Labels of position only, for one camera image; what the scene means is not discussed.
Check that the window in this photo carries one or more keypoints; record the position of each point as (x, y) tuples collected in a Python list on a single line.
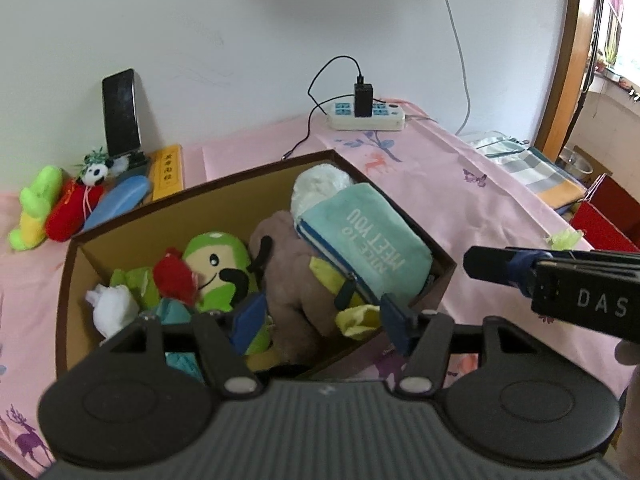
[(620, 25)]

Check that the lime green fluffy plush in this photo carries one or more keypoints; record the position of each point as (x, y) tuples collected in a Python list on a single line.
[(565, 240)]

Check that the small white cloth toy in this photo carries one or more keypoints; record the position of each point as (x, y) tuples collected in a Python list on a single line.
[(112, 312)]

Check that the yellow book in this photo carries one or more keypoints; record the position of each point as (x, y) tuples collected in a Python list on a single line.
[(166, 172)]

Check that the checked folded cloth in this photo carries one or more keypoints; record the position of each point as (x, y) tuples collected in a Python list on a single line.
[(540, 175)]

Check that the blue oval case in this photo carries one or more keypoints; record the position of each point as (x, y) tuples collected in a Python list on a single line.
[(120, 200)]

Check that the green moustache plush toy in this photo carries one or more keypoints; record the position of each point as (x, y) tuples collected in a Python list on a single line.
[(215, 270)]

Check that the panda plush toy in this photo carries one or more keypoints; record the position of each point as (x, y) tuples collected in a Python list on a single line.
[(96, 172)]

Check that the black charger plug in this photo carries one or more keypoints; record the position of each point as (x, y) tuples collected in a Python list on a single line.
[(363, 97)]

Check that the light green cloth toy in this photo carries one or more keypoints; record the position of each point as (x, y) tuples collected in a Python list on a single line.
[(135, 285)]

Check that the long red plush toy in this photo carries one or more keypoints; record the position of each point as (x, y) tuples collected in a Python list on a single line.
[(67, 215)]

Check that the metal pot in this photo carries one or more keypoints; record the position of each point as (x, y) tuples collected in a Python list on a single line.
[(575, 165)]

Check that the yellow fluffy plush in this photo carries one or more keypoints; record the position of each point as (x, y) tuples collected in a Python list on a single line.
[(357, 320)]

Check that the black phone stand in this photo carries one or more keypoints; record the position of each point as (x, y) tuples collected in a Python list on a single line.
[(135, 161)]

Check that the wooden door frame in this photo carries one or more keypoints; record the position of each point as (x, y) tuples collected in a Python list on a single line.
[(565, 60)]

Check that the brown cardboard box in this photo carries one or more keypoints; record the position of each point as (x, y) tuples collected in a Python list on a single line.
[(130, 220)]

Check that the red open box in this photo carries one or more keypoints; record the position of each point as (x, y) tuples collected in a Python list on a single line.
[(605, 220)]

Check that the teal plush toy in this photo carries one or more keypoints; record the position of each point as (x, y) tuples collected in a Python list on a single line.
[(175, 312)]

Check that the white fluffy plush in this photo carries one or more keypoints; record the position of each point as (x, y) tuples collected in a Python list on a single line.
[(320, 185)]

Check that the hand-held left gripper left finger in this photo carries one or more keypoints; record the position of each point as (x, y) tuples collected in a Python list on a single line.
[(249, 322)]

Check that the small red plush toy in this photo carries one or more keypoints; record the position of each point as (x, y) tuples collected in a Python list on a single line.
[(172, 277)]

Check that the black smartphone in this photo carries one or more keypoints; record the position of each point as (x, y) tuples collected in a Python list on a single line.
[(121, 112)]

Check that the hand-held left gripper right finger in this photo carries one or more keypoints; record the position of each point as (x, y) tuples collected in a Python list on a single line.
[(397, 325)]

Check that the white power strip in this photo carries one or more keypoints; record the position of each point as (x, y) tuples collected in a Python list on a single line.
[(385, 119)]

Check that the green yellow plush toy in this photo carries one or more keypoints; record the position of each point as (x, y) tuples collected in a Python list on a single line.
[(37, 200)]

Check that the brown plush toy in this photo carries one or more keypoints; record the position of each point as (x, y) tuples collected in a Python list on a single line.
[(295, 290)]

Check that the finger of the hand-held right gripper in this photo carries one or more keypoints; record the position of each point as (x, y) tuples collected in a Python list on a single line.
[(487, 265)]

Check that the pink printed tablecloth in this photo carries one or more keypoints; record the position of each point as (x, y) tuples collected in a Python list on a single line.
[(475, 200)]

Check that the teal zipper pouch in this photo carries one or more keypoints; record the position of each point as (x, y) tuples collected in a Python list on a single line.
[(370, 240)]

